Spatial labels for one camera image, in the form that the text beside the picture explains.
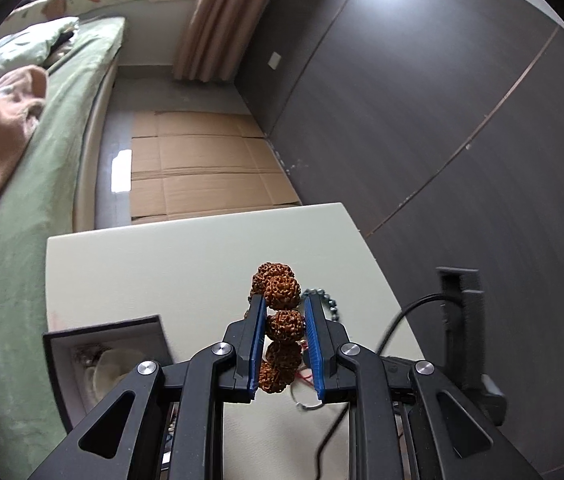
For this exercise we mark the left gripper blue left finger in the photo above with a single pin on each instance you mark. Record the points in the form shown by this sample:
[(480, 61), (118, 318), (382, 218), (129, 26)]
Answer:
[(239, 382)]

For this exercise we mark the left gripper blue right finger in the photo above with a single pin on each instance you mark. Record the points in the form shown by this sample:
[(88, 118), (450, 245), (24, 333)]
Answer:
[(324, 338)]

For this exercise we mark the red string charm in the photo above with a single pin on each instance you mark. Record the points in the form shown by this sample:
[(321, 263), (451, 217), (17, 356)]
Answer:
[(303, 372)]

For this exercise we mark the black jewelry box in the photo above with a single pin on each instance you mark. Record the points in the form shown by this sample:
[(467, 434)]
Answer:
[(84, 364)]

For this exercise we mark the white foam table pad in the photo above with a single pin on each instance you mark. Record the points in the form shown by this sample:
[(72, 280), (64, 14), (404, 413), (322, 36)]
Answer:
[(195, 275)]

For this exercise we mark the flattened cardboard floor sheets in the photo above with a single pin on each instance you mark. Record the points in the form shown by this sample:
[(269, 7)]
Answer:
[(198, 164)]

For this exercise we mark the green bed sheet mattress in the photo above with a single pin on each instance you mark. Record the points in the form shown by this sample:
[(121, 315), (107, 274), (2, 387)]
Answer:
[(36, 203)]

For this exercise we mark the pink curtain right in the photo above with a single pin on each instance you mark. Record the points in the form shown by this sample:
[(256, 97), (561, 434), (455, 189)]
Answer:
[(216, 38)]

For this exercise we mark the light green floral duvet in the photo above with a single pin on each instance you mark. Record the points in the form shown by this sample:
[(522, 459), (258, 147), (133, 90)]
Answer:
[(35, 44)]

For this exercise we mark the cream bed frame side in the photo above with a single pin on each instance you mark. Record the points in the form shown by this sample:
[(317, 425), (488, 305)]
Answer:
[(84, 212)]

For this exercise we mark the white wall socket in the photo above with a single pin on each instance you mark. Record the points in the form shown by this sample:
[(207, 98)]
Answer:
[(274, 60)]

